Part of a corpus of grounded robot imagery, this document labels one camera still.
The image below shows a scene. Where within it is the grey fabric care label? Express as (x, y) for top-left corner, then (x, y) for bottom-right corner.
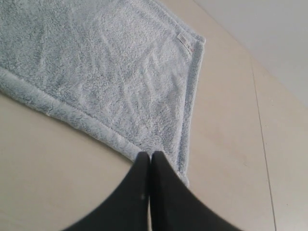
(177, 33), (193, 54)

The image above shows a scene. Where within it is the light blue fleece towel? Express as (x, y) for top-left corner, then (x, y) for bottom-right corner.
(0, 0), (205, 184)

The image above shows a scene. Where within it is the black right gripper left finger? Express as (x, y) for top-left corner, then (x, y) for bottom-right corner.
(65, 152), (150, 231)

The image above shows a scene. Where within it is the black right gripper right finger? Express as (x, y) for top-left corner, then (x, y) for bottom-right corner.
(150, 152), (238, 231)

